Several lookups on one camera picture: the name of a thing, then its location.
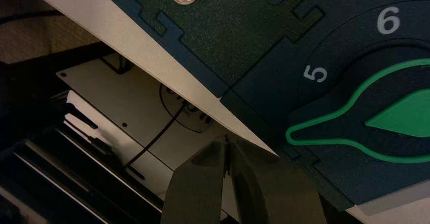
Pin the dark teal grey control box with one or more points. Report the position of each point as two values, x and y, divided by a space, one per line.
235 31

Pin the grey metal base plate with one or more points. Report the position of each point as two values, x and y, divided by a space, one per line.
141 91

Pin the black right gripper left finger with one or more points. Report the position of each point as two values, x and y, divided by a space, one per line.
195 195

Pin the teal rotary knob green pointer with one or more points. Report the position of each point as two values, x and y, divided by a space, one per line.
396 115

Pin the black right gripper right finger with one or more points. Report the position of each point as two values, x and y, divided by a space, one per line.
268 195

